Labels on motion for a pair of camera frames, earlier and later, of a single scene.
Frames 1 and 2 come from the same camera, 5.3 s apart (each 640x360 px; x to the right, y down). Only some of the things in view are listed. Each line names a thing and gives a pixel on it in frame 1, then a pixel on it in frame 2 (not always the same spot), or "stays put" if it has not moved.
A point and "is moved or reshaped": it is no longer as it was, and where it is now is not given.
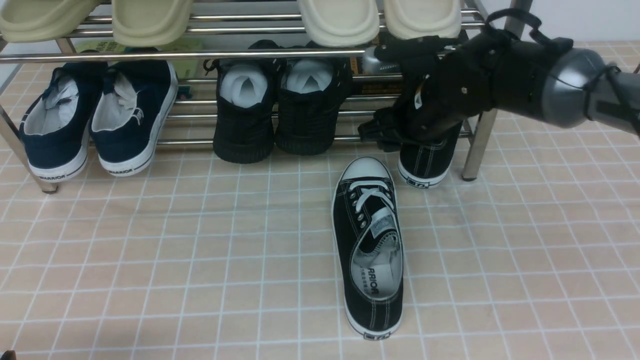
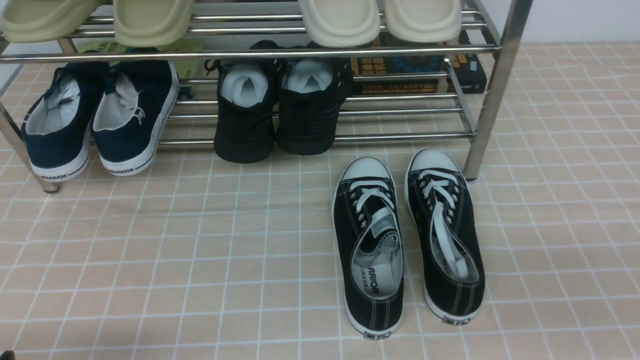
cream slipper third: [341, 23] stays put
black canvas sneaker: [422, 164] is moved or reshaped
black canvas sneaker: [368, 248] stays put
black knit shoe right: [311, 91] stays put
